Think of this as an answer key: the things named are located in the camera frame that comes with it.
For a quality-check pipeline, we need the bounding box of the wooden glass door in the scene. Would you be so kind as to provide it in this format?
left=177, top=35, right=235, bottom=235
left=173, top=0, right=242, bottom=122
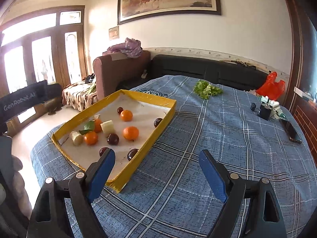
left=0, top=5, right=86, bottom=139

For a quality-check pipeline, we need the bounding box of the black box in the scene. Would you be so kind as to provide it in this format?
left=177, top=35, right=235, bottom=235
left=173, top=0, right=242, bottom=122
left=258, top=104, right=273, bottom=119

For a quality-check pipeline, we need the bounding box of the red plastic bag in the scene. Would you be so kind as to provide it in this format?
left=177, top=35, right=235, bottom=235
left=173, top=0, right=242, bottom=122
left=256, top=71, right=286, bottom=101

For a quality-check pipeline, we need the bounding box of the small wall plaque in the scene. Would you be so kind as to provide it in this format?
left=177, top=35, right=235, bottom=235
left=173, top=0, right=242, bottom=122
left=108, top=26, right=119, bottom=40

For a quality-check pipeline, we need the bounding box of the dark phone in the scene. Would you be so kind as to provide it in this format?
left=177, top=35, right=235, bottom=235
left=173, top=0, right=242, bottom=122
left=280, top=119, right=303, bottom=146

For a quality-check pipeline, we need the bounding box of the purple cloth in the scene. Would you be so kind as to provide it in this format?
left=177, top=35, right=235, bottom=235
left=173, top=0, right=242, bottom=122
left=103, top=38, right=143, bottom=59

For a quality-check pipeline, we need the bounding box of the white and green packet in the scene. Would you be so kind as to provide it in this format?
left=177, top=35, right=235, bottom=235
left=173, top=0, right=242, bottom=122
left=258, top=95, right=285, bottom=121

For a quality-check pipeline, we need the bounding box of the green leafy lettuce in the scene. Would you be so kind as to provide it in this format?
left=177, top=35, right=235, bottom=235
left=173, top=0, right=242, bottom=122
left=193, top=80, right=223, bottom=100

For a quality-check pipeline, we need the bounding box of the orange tangerine with green leaf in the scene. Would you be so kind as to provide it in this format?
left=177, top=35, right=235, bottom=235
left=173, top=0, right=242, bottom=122
left=79, top=118, right=103, bottom=135

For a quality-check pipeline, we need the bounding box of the framed horse painting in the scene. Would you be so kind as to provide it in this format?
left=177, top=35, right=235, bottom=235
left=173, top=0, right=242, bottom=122
left=117, top=0, right=222, bottom=25

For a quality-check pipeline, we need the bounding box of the black sofa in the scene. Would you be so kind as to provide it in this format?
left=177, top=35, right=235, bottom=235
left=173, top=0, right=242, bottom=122
left=121, top=54, right=269, bottom=92

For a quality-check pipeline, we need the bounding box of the patterned brown blanket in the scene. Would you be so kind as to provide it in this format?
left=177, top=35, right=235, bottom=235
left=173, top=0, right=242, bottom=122
left=61, top=81, right=98, bottom=112

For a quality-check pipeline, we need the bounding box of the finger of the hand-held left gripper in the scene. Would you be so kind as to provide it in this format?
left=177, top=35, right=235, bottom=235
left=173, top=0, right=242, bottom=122
left=47, top=83, right=63, bottom=102

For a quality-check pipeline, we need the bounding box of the grey clothing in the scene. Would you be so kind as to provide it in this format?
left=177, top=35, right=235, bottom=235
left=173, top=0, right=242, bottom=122
left=0, top=135, right=34, bottom=231

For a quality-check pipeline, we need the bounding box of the yellow cardboard tray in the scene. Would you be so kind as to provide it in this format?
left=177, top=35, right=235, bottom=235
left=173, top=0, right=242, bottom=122
left=52, top=89, right=177, bottom=194

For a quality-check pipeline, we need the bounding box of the brown wooden cabinet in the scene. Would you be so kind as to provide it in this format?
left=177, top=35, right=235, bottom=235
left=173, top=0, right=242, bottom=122
left=290, top=87, right=317, bottom=152

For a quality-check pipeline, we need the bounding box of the large white fruit chunk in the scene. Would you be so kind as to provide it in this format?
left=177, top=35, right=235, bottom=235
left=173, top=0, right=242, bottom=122
left=100, top=120, right=116, bottom=135

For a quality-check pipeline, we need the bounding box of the brown armchair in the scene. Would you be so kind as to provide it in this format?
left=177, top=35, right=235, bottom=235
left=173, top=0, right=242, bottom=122
left=93, top=50, right=151, bottom=100

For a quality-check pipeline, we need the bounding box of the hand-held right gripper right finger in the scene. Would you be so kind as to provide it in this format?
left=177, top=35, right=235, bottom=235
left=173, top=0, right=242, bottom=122
left=199, top=149, right=288, bottom=238

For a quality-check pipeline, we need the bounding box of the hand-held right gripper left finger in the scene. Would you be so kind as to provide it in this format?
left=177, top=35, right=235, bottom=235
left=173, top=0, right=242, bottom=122
left=26, top=148, right=116, bottom=238

